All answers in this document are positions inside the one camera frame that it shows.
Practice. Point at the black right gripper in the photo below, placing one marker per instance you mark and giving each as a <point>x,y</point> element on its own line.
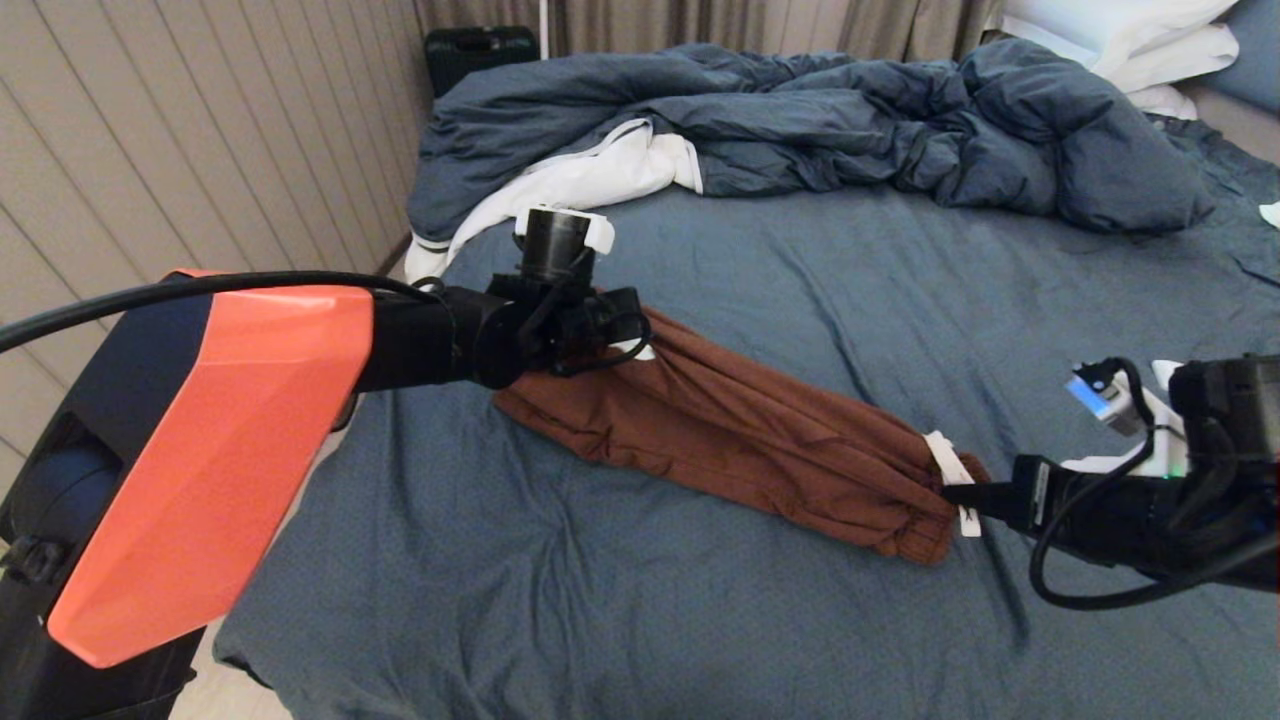
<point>1045,495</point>

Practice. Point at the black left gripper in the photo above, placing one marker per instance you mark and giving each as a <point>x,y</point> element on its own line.
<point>600,325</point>

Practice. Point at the brown shorts with white print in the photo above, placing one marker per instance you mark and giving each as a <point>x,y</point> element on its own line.
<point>750,430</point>

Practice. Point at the orange and navy left arm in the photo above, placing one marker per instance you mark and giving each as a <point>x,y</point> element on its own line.
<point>220,420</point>

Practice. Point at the dark green suitcase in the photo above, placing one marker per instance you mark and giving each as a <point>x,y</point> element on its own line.
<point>480,55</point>

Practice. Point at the white pole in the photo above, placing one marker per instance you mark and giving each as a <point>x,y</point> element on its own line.
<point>545,25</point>

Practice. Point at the blue bed sheet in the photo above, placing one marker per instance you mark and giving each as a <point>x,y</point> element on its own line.
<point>700,620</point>

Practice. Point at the beige curtain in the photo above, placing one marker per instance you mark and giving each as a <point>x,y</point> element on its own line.
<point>700,22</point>

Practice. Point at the crumpled dark blue duvet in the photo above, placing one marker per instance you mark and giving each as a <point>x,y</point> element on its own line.
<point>900,120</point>

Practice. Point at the small white paper scrap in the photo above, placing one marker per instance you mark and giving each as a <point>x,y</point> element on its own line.
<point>1272,214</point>

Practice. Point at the small white pillow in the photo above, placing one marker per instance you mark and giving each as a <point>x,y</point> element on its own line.
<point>1165,100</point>

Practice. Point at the beige mattress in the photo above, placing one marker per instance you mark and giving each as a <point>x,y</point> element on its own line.
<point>1240,125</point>

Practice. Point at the flat white pillow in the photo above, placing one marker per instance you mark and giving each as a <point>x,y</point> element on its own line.
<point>1185,58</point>

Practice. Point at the large white pillow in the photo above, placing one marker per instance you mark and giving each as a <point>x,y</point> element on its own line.
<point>1090,20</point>

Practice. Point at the blue pillow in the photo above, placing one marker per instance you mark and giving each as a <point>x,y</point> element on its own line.
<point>1250,50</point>

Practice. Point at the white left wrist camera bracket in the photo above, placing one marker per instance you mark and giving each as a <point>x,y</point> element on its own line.
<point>600,228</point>

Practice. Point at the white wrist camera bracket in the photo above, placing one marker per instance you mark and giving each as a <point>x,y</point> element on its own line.
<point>600,228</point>
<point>1110,405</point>

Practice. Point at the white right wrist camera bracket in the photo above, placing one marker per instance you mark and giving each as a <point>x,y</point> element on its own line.
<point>1110,405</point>

